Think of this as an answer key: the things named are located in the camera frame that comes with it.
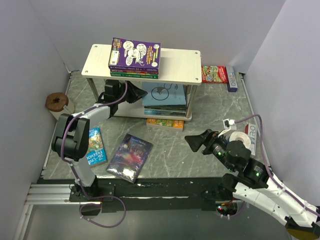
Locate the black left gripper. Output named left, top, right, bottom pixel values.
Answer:
left=115, top=80, right=148, bottom=104

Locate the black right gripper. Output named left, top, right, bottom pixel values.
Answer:
left=183, top=128, right=235, bottom=171

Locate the green Treehouse book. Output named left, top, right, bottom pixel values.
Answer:
left=110, top=72, right=159, bottom=79

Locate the light blue cat book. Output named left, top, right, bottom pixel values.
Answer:
left=141, top=82, right=188, bottom=107

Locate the Roald Dahl Charlie book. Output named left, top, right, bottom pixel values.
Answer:
left=110, top=69, right=159, bottom=75

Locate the purple comic paperback book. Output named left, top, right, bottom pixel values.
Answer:
left=108, top=37, right=161, bottom=73

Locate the dark purple Crusoe book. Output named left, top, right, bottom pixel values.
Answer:
left=106, top=134, right=153, bottom=183

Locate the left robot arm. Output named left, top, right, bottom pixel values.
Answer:
left=51, top=79, right=148, bottom=201

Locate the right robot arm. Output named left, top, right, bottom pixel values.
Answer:
left=185, top=129, right=320, bottom=240

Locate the orange Treehouse book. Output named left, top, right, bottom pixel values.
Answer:
left=146, top=118, right=184, bottom=132

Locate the white two-tier shelf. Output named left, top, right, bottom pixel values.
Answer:
left=81, top=44, right=202, bottom=121

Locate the red and white box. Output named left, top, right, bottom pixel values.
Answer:
left=245, top=123, right=257, bottom=156

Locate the white blue toothpaste box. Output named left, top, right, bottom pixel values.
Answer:
left=226, top=66, right=238, bottom=93

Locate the red picture book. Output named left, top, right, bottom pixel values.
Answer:
left=201, top=65, right=228, bottom=84

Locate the blue 26-Storey Treehouse book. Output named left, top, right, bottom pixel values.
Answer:
left=86, top=127, right=108, bottom=167

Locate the brown toilet paper roll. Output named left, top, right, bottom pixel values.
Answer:
left=45, top=92, right=75, bottom=120

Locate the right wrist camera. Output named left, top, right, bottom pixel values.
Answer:
left=218, top=118, right=237, bottom=138

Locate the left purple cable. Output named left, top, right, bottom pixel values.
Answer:
left=60, top=81, right=129, bottom=201

